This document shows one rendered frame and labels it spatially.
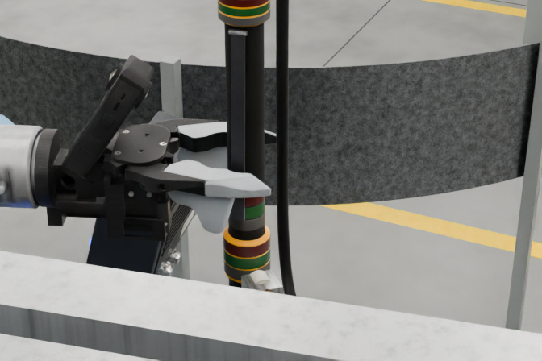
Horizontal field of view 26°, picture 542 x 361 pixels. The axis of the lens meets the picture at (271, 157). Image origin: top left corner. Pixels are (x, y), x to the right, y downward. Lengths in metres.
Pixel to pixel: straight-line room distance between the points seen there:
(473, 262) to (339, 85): 1.15
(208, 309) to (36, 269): 0.04
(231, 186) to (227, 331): 0.78
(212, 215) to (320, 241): 2.94
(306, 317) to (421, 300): 3.49
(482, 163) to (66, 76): 1.12
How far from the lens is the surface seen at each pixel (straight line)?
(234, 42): 0.97
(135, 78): 1.00
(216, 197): 1.01
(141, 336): 0.21
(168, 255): 1.96
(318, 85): 2.93
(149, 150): 1.03
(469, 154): 3.16
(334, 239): 3.96
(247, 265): 1.08
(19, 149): 1.05
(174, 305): 0.22
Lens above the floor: 2.18
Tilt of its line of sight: 29 degrees down
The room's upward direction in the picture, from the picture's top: straight up
